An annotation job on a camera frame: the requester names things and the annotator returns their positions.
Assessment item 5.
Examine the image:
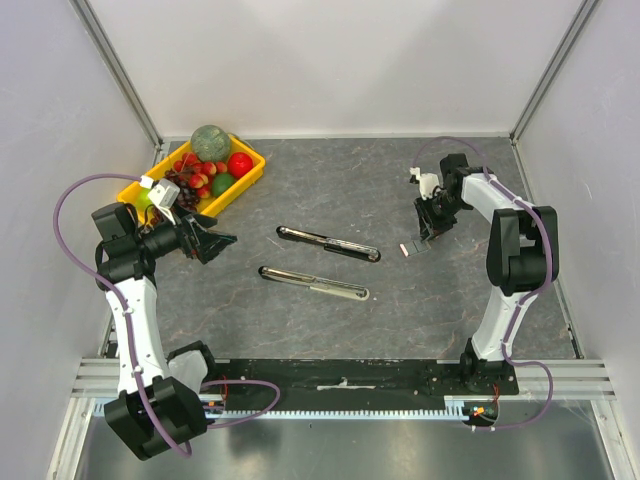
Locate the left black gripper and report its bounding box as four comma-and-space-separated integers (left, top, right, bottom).
133, 202, 236, 264

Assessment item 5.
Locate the white black stapler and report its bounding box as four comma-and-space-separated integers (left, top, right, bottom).
258, 266, 370, 301

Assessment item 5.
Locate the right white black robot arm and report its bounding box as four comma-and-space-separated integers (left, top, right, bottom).
410, 154, 559, 394

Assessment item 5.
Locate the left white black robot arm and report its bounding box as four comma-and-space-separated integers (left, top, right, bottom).
92, 202, 237, 460

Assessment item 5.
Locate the purple grape bunch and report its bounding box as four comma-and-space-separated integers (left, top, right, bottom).
149, 169, 200, 226

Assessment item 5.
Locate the dark green lime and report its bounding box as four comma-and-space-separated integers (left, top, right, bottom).
211, 172, 236, 198

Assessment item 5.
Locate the red peach cluster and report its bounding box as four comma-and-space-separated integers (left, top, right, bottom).
170, 152, 229, 200

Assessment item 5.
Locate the light green lime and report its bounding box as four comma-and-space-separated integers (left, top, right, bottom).
134, 189, 152, 212

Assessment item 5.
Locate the red apple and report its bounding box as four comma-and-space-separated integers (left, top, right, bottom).
227, 152, 254, 179

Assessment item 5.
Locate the yellow plastic tray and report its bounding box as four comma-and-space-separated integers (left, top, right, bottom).
145, 136, 266, 217

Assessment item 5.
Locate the green melon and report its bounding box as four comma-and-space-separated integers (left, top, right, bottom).
190, 125, 231, 162

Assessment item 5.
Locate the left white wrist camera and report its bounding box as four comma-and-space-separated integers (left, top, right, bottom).
148, 178, 180, 225

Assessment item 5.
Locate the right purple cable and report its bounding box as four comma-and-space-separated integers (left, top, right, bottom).
410, 136, 555, 432

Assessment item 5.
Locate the purple cable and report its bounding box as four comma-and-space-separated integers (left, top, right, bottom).
410, 136, 555, 432
52, 172, 282, 459

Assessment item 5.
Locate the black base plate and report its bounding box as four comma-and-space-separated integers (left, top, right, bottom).
204, 359, 519, 411

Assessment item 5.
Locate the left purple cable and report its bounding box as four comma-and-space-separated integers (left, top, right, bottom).
52, 172, 282, 459

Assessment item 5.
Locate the slotted cable duct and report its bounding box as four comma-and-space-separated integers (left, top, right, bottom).
93, 399, 499, 422

